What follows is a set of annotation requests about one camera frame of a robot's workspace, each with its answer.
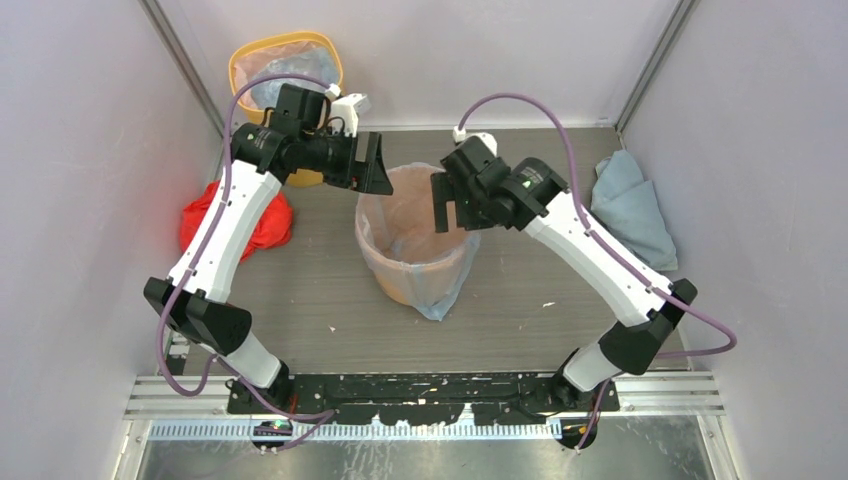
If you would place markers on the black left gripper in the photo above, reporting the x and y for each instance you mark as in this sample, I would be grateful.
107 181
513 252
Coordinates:
368 176

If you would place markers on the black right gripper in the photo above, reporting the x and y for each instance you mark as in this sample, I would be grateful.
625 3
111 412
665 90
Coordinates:
445 190

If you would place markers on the light blue trash bag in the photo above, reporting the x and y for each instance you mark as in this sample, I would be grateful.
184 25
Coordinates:
400 229

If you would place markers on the orange round trash bin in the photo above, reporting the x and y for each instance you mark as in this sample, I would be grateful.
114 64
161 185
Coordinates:
399 283

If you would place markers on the yellow mesh trash bin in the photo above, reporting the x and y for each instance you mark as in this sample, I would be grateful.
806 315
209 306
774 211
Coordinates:
247 62

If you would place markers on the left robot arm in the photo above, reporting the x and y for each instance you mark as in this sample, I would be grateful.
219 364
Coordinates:
314 130

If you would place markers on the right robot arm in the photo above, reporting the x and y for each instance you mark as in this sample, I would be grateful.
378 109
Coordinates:
532 198

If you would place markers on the red crumpled trash bag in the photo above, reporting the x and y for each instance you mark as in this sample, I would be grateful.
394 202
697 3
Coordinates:
274 228

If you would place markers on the blue bag inside yellow bin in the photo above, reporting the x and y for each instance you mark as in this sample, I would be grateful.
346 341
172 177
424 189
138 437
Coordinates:
316 62

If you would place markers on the folded blue bag in corner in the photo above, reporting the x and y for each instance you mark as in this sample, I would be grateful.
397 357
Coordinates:
625 202

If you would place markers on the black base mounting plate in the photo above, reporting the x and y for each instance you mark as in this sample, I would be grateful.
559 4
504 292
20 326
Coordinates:
493 398

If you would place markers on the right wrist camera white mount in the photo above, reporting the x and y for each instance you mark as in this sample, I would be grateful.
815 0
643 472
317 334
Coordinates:
461 136

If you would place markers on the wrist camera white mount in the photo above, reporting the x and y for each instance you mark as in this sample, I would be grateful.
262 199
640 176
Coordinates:
461 136
346 109

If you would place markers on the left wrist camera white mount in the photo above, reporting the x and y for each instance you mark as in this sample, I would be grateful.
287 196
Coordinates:
346 109

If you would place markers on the slotted white cable duct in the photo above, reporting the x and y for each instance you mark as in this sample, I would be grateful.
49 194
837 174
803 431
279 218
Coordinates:
256 429

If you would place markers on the left aluminium frame post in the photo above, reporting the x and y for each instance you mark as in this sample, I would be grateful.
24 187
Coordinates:
174 46

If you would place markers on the aluminium frame post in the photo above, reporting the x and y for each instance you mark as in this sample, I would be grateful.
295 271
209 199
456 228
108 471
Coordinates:
174 46
672 30

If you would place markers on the right aluminium frame post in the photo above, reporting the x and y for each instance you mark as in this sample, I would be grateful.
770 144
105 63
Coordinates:
672 30

